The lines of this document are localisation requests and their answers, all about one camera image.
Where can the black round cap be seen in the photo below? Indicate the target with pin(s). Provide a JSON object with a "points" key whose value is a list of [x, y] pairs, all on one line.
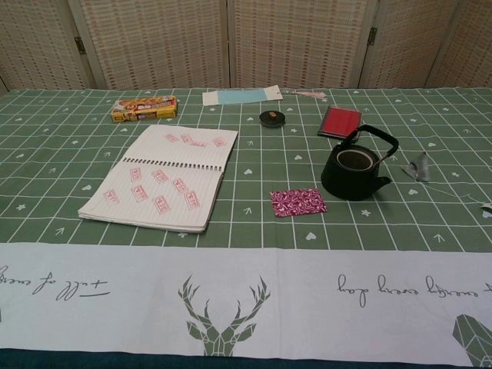
{"points": [[272, 118]]}

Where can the black cast iron teapot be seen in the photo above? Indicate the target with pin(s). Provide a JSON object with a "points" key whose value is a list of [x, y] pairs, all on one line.
{"points": [[346, 184]]}

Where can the woven folding screen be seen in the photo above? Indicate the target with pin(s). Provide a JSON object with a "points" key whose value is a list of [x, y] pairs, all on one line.
{"points": [[173, 42]]}

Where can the red ink pad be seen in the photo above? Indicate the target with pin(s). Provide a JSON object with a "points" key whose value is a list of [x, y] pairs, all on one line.
{"points": [[341, 120]]}

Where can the magenta patterned packet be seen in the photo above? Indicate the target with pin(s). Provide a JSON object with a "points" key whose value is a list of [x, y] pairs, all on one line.
{"points": [[298, 202]]}

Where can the yellow snack box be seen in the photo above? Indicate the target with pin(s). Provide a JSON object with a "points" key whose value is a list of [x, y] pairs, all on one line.
{"points": [[144, 109]]}

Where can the green checked tablecloth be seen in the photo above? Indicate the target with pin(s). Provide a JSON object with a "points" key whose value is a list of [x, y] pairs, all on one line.
{"points": [[246, 269]]}

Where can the open stamped spiral notebook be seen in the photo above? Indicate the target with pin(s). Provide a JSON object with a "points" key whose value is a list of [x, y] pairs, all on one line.
{"points": [[161, 184]]}

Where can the blue white tasselled bookmark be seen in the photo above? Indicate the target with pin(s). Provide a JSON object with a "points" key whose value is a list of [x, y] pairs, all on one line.
{"points": [[240, 95]]}

